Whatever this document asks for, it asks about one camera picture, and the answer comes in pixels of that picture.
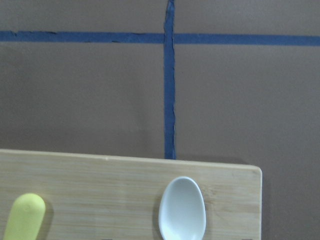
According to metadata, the white plastic spoon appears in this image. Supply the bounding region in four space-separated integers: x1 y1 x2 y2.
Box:
158 176 207 240

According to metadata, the wooden cutting board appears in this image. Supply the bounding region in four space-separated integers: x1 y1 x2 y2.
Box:
0 149 262 240

